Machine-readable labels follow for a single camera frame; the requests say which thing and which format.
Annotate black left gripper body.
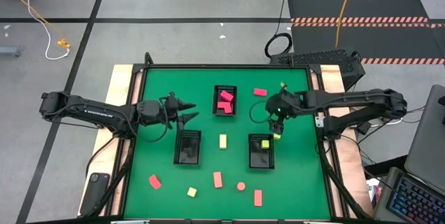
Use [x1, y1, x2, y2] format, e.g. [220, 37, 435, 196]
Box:
[159, 100, 179, 130]

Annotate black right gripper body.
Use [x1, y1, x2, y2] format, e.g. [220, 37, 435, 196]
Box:
[265, 92, 297, 122]

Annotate orange curved block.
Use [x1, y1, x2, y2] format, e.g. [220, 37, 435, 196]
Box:
[149, 174, 162, 190]

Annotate black slotted plastic basket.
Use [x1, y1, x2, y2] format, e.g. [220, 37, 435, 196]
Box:
[248, 133, 275, 170]
[173, 129, 202, 166]
[212, 84, 238, 117]

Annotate green table mat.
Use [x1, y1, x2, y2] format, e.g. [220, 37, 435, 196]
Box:
[124, 67, 331, 220]

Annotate black smartphone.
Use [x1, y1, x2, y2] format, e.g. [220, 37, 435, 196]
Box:
[79, 172, 111, 217]

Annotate printed cardboard box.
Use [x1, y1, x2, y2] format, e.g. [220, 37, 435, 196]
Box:
[366, 178, 383, 204]

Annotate black floor mat striped edges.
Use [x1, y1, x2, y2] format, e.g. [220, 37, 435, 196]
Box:
[291, 22, 445, 65]
[286, 0, 430, 24]

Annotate grey laptop with backlit keyboard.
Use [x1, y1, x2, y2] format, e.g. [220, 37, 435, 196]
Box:
[372, 83, 445, 224]

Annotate grey metal floor piece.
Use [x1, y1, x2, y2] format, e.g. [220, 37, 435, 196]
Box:
[0, 45, 22, 57]

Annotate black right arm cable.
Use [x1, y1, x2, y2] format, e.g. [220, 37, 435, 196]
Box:
[248, 100, 270, 125]

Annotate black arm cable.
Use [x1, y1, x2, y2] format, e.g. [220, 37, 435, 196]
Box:
[248, 100, 270, 125]
[131, 112, 173, 144]

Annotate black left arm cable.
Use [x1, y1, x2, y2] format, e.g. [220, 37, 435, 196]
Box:
[131, 112, 173, 144]

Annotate black coiled cable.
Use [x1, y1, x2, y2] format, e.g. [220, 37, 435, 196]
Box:
[264, 0, 293, 59]

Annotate orange yellow hanging cable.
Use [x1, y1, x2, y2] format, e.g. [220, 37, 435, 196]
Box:
[0, 0, 72, 50]

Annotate white cable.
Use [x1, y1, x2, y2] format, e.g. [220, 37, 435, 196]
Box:
[15, 0, 70, 61]

